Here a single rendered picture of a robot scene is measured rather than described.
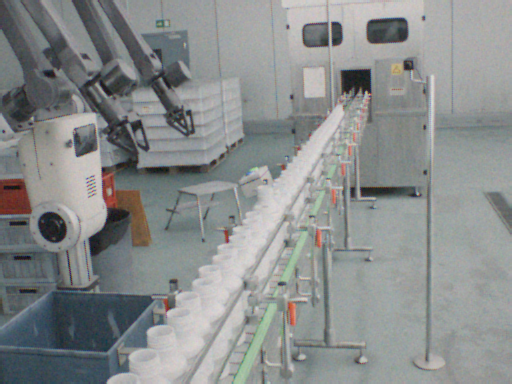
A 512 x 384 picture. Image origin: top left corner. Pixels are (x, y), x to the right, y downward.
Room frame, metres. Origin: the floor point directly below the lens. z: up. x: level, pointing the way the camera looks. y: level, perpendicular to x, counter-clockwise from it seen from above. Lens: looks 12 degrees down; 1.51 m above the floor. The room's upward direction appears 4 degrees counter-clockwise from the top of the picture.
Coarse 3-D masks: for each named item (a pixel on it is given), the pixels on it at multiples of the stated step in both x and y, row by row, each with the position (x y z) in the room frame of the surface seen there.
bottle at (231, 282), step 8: (216, 256) 1.02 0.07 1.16; (224, 256) 1.03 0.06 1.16; (232, 256) 1.01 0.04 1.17; (216, 264) 1.00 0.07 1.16; (224, 264) 1.00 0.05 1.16; (232, 264) 1.01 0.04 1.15; (224, 272) 1.00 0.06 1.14; (232, 272) 1.00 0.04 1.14; (224, 280) 0.99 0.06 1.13; (232, 280) 1.00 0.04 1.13; (240, 280) 1.01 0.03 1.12; (232, 288) 0.99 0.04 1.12; (232, 296) 0.99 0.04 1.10; (240, 304) 1.00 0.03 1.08; (232, 312) 0.99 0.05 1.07; (240, 312) 1.00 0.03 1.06; (232, 320) 0.99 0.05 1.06; (240, 320) 1.00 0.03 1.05; (232, 328) 0.99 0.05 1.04; (232, 336) 0.98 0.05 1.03; (240, 344) 1.00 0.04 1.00
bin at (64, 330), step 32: (32, 320) 1.36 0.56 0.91; (64, 320) 1.45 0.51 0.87; (96, 320) 1.43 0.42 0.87; (128, 320) 1.41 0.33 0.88; (160, 320) 1.37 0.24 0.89; (0, 352) 1.15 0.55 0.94; (32, 352) 1.13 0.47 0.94; (64, 352) 1.11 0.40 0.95; (96, 352) 1.10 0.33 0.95; (128, 352) 1.13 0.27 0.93
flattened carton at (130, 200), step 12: (120, 192) 4.79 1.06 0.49; (132, 192) 4.78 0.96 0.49; (120, 204) 4.83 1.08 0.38; (132, 204) 4.80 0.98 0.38; (132, 216) 4.83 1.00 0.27; (144, 216) 4.82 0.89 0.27; (132, 228) 4.86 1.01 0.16; (144, 228) 4.83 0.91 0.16; (132, 240) 4.87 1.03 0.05; (144, 240) 4.85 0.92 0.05
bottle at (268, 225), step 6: (264, 204) 1.37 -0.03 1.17; (258, 210) 1.34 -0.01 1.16; (264, 210) 1.34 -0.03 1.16; (264, 216) 1.34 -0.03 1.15; (264, 222) 1.34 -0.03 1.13; (270, 222) 1.35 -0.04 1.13; (264, 228) 1.33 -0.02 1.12; (270, 228) 1.33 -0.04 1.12; (270, 234) 1.33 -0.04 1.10; (276, 240) 1.35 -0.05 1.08; (270, 246) 1.33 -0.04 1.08; (276, 246) 1.35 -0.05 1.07; (270, 252) 1.33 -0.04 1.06; (276, 252) 1.35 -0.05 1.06; (270, 258) 1.33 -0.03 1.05; (270, 264) 1.33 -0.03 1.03; (276, 270) 1.34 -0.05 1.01
